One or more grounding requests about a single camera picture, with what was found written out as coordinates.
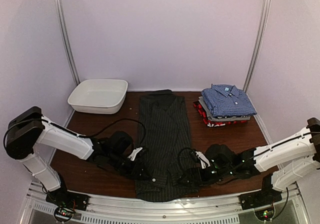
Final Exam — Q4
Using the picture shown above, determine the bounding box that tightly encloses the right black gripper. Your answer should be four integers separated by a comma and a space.
177, 165, 234, 189

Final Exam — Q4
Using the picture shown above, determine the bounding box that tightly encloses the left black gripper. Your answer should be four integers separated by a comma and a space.
107, 151, 151, 181

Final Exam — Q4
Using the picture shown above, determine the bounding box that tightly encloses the black pinstriped long sleeve shirt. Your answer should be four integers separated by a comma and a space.
135, 89, 199, 202

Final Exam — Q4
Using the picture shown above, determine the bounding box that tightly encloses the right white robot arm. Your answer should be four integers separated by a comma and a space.
177, 117, 320, 205

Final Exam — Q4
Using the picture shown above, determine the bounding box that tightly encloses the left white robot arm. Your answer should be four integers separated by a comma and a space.
3, 106, 151, 206

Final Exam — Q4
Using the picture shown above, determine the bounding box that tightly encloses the red black folded shirt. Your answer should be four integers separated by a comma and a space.
193, 101, 250, 128

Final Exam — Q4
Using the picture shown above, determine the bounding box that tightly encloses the white plastic tub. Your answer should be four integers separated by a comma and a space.
67, 79, 129, 115

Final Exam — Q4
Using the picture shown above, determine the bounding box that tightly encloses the grey folded shirt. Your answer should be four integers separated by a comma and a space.
198, 96, 251, 122

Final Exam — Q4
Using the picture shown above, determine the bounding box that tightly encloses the blue checked folded shirt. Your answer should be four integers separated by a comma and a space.
201, 84, 257, 117

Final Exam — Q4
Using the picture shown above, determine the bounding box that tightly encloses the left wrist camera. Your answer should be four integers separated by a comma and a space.
127, 146, 148, 162

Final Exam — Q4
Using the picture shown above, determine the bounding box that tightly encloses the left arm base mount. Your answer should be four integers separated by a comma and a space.
42, 181, 90, 224

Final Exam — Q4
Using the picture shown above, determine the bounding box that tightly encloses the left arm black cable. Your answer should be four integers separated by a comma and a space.
2, 118, 147, 157

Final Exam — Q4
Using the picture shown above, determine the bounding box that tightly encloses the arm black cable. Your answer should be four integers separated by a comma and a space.
176, 131, 320, 186
2, 118, 147, 157

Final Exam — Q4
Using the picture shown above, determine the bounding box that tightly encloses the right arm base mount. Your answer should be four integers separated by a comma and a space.
239, 174, 289, 223

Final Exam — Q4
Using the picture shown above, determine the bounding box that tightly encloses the front aluminium rail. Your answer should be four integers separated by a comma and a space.
17, 181, 311, 224

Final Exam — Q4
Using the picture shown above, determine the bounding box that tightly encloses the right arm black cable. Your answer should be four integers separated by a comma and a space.
176, 131, 320, 186

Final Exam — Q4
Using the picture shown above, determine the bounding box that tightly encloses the left aluminium frame post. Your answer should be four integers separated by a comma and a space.
54, 0, 81, 86

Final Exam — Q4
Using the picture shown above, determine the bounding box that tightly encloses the aluminium frame post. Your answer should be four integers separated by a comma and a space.
243, 0, 272, 93
54, 0, 81, 86

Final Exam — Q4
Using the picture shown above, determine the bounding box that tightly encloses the right aluminium frame post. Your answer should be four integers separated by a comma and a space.
243, 0, 272, 93

